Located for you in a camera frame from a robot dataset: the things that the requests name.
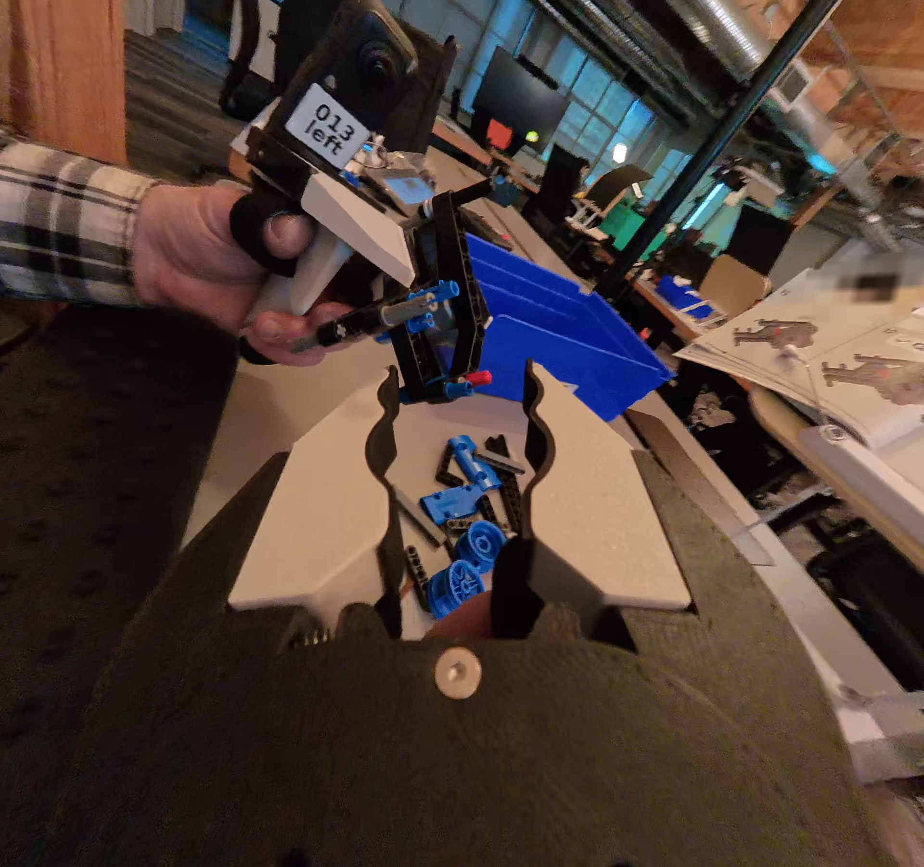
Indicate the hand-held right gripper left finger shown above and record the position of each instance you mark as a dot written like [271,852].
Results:
[317,520]

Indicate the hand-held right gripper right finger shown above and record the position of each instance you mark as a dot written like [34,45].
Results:
[599,520]

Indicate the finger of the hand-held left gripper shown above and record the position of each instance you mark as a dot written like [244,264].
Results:
[361,231]

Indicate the toy brick motor assembly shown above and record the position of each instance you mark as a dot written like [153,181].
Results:
[462,289]

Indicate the person's left forearm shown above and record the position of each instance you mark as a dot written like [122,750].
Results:
[65,224]

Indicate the grey desk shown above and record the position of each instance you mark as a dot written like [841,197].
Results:
[289,412]

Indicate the person's left hand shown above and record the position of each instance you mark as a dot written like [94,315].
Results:
[188,246]

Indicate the grey tablet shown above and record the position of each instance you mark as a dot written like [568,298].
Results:
[406,188]

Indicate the pile of black toy beams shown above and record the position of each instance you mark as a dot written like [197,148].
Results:
[509,499]

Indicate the grey flat toy bar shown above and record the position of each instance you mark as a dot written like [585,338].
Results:
[419,517]

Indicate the short black holed toy beam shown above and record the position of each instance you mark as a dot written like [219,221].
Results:
[417,578]

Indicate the blue toy wheel hub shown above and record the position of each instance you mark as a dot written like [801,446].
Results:
[455,589]
[480,546]

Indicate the blue toy panel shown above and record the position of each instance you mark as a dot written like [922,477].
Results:
[451,502]

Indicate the blue toy connector piece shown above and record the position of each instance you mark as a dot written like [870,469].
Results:
[473,459]

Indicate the red box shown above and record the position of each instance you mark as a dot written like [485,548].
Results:
[498,136]

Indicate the black monitor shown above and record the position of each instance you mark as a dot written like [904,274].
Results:
[520,98]

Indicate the tan wooden board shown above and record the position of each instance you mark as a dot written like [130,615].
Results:
[779,419]

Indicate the black dimpled mat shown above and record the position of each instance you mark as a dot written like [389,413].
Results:
[108,520]

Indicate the small blue storage bin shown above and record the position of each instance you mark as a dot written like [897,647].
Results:
[686,296]

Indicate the instruction booklet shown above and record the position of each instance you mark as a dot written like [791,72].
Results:
[816,347]

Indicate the black metal pole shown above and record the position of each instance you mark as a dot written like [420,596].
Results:
[736,109]

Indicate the silver ventilation duct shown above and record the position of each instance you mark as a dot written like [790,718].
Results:
[707,8]

